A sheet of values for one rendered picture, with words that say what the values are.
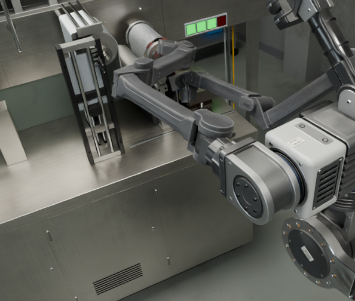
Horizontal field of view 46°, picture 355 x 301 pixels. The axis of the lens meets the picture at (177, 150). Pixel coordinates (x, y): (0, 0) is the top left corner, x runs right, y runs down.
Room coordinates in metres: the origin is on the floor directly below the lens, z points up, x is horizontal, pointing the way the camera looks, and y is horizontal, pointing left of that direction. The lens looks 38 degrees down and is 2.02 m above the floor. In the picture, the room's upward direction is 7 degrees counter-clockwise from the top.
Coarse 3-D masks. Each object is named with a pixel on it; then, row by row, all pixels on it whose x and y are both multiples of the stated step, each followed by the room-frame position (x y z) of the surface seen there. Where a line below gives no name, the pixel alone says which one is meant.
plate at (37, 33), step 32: (96, 0) 1.95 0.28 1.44; (128, 0) 2.01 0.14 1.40; (160, 0) 2.06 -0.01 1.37; (192, 0) 2.12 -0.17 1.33; (224, 0) 2.18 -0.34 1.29; (256, 0) 2.25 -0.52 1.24; (0, 32) 1.80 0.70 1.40; (32, 32) 1.85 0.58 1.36; (160, 32) 2.05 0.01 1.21; (0, 64) 1.79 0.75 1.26; (32, 64) 1.83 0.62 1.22
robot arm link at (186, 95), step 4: (184, 76) 1.56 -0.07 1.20; (188, 76) 1.54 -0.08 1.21; (192, 76) 1.52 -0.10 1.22; (188, 80) 1.53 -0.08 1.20; (192, 80) 1.52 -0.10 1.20; (188, 84) 1.55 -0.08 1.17; (188, 88) 1.54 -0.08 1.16; (192, 88) 1.55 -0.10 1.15; (196, 88) 1.56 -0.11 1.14; (184, 92) 1.55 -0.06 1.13; (188, 92) 1.54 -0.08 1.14; (192, 92) 1.54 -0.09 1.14; (196, 92) 1.55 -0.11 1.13; (184, 96) 1.54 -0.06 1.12; (188, 96) 1.53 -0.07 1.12; (192, 96) 1.53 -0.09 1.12; (196, 96) 1.54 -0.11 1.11; (184, 100) 1.54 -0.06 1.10; (188, 100) 1.52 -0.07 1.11; (192, 100) 1.52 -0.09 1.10; (196, 100) 1.53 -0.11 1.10
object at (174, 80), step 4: (184, 72) 1.69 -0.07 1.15; (172, 76) 1.67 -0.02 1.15; (176, 76) 1.67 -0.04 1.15; (172, 80) 1.66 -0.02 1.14; (176, 80) 1.64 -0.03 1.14; (172, 84) 1.65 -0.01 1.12; (176, 84) 1.65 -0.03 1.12; (180, 84) 1.61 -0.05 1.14; (172, 88) 1.64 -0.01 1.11; (176, 88) 1.65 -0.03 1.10; (180, 88) 1.65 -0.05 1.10
